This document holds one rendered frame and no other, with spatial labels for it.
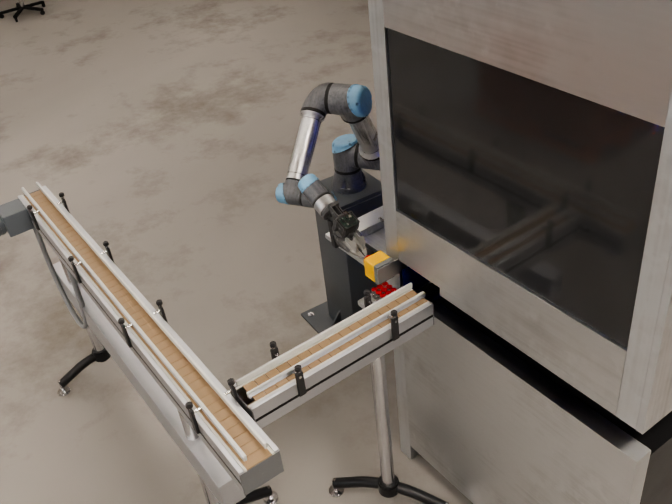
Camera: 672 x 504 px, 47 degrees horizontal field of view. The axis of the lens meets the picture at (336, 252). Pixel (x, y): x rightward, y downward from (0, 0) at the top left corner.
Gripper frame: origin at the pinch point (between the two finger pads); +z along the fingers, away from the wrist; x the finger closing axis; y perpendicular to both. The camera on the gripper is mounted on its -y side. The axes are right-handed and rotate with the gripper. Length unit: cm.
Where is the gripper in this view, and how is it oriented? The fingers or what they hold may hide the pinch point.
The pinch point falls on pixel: (362, 256)
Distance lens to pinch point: 259.5
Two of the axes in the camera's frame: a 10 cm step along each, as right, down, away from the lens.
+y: 1.6, -5.5, -8.2
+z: 5.7, 7.3, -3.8
